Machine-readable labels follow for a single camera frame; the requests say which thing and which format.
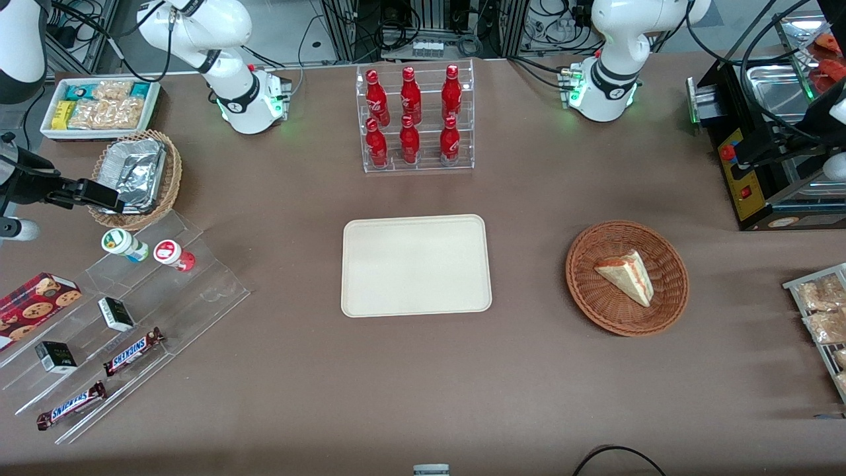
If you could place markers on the wicker basket with foil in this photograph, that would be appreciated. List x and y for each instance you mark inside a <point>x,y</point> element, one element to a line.
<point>173,178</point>

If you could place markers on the yellow snack packet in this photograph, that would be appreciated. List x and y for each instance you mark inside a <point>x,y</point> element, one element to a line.
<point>63,114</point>

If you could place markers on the clear pastry bag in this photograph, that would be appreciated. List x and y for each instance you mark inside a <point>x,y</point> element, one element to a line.
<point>840,358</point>
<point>819,292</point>
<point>826,327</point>

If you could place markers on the small teal snack packet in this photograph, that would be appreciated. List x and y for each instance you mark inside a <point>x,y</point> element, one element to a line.
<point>141,90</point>

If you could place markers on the grey power strip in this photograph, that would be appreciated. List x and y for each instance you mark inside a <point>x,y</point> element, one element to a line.
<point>427,49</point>

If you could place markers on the steel pan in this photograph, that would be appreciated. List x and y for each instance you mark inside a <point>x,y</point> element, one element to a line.
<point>776,92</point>

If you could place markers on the grey robot connector block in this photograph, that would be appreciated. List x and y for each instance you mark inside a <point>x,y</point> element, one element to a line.
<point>281,92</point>
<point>570,84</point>

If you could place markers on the round brown wicker basket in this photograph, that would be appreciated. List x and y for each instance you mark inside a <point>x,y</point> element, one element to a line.
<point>595,297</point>

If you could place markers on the white snack bin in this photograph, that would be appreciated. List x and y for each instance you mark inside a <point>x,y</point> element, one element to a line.
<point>46,129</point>

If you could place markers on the aluminium frame rack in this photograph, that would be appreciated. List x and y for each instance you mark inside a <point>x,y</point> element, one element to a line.
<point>99,33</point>

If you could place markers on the aluminium foil tray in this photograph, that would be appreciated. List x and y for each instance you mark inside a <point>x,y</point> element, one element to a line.
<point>135,168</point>

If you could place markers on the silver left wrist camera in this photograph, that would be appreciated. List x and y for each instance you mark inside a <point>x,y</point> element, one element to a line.
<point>837,165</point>

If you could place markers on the small black box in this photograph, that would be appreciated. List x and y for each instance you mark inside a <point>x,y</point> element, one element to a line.
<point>116,314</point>
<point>56,357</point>

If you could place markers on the wrapped sandwich wedge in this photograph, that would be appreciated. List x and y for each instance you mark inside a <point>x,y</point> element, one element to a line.
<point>628,276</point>

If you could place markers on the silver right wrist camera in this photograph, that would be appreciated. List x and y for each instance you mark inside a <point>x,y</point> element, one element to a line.
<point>18,230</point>

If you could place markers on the clear acrylic tiered shelf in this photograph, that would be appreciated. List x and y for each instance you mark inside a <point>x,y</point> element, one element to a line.
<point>192,297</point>

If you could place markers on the black yellow food warmer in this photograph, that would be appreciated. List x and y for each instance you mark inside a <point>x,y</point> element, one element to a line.
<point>747,192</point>

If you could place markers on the clear acrylic bottle rack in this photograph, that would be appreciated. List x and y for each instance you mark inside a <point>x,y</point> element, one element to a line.
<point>429,112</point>

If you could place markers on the snickers bar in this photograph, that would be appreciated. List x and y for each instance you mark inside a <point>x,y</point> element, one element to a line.
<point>132,352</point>
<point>71,405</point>

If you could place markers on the grey device edge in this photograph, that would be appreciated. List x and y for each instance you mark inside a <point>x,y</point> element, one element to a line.
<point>431,471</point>

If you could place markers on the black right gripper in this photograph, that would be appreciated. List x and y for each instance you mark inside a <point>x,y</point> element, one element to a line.
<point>28,183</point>

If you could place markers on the teal snack box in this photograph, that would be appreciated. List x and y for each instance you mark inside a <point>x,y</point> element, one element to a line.
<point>78,91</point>

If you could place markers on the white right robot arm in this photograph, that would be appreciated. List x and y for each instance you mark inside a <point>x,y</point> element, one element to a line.
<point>244,99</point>

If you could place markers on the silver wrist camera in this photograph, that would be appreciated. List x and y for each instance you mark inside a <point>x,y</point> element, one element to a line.
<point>18,230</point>
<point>837,165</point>

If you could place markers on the red-capped yogurt bottle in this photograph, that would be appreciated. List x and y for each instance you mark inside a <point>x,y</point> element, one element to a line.
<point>169,252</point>

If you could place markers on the beige plastic tray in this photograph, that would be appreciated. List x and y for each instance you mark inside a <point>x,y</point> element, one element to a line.
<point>416,266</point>

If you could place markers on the green gum bottle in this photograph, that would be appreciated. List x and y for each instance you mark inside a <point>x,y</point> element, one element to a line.
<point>119,242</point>

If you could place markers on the small cracker bag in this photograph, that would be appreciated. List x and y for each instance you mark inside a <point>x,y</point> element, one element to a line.
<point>112,90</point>

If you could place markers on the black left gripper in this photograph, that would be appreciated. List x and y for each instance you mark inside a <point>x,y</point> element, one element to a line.
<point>782,145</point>

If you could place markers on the red plaid cookie box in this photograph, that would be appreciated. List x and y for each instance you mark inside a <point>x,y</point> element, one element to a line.
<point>36,304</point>

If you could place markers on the large cracker bag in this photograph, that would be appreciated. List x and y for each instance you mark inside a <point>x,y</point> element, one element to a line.
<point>109,114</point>

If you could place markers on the red food packet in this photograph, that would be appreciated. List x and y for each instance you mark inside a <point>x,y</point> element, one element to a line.
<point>829,43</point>
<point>831,74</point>

